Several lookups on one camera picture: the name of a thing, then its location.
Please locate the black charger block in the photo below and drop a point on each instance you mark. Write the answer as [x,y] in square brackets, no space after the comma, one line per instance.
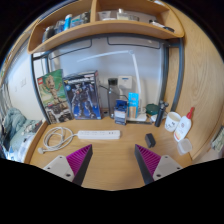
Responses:
[150,140]

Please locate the green tree figure set box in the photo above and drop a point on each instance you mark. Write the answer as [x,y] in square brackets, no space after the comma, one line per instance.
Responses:
[51,95]

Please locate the teal blanket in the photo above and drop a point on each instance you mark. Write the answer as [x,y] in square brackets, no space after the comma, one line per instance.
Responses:
[15,126]

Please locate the white box with blue label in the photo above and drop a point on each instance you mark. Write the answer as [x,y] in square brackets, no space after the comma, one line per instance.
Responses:
[125,81]

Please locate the black ruler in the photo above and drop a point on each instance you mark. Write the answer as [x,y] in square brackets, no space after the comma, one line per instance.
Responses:
[140,122]

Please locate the blue robot model kit box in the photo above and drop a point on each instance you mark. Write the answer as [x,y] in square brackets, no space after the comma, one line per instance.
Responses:
[83,96]

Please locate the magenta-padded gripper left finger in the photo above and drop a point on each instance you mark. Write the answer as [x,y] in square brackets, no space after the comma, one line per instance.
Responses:
[60,165]

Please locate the white power strip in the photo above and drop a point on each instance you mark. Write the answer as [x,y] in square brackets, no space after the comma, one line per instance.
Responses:
[98,134]

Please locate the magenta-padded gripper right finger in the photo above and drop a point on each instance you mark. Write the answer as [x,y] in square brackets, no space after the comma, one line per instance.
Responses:
[166,165]

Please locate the white bottle with red cap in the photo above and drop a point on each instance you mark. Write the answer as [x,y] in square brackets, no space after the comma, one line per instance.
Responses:
[183,128]

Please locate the tall light blue box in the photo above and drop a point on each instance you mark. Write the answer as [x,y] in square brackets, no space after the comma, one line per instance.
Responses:
[133,105]

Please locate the small clear plastic container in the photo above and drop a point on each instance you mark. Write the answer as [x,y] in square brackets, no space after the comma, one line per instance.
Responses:
[184,146]

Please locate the black electric shaver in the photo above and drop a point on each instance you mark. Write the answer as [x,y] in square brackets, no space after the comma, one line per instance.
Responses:
[160,115]

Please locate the wooden shelf unit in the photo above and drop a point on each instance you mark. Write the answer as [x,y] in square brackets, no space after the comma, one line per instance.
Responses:
[100,28]

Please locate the white mug with black writing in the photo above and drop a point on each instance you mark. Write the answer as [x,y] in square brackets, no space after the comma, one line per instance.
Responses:
[172,122]

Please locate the green round container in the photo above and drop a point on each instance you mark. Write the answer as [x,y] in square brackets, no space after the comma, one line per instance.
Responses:
[152,109]

